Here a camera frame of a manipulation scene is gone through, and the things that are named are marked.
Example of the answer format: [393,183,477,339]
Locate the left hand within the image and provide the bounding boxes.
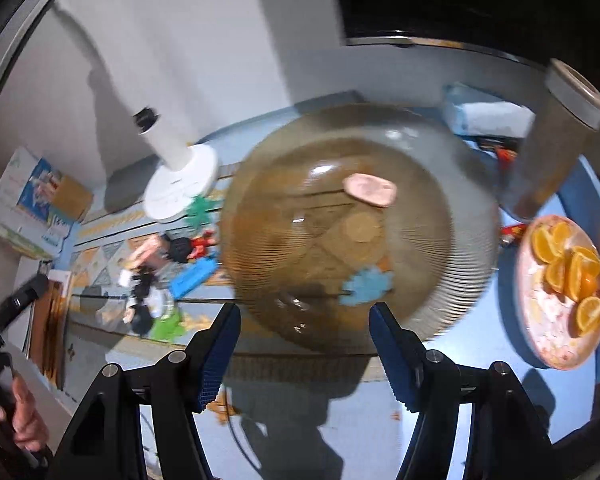
[10,373,50,453]

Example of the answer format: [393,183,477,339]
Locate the orange slices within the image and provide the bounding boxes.
[530,217,600,338]

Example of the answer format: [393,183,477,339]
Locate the amber glass bowl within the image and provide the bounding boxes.
[220,104,500,356]

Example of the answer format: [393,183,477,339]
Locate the blue block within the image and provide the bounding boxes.
[169,257,219,300]

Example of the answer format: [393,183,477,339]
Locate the cartoon figure toy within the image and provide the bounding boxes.
[122,266,175,337]

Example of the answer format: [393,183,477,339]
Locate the light green leaf toy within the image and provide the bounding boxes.
[149,310,186,342]

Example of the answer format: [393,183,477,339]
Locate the black red toy figure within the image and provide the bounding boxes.
[166,230,215,264]

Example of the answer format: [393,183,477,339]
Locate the orange notebook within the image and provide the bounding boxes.
[28,270,72,389]

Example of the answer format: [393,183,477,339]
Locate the dark green leaf toy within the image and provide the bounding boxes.
[184,195,223,233]

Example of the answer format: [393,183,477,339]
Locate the light blue leaf toy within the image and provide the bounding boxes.
[338,266,394,307]

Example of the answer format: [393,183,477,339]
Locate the stack of books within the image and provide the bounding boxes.
[0,148,93,260]

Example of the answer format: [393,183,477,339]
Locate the pink small box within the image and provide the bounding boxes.
[122,234,169,271]

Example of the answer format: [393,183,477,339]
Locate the pink plate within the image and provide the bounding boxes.
[515,214,600,370]

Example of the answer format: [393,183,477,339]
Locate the white tissue pack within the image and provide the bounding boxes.
[441,84,535,140]

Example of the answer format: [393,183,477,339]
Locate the grey cylindrical tumbler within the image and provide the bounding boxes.
[500,58,600,222]

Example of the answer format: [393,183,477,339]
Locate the white desk lamp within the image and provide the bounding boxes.
[53,0,219,222]

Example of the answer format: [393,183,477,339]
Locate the patterned blue table mat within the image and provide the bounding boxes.
[50,104,573,479]

